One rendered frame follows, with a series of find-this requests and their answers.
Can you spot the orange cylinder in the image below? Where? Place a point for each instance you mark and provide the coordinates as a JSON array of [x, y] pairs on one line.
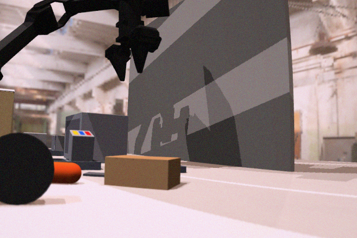
[[66, 172]]

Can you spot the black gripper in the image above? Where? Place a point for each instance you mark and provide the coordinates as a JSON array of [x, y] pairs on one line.
[[135, 36]]

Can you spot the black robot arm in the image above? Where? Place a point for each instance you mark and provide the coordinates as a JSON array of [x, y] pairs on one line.
[[40, 19]]

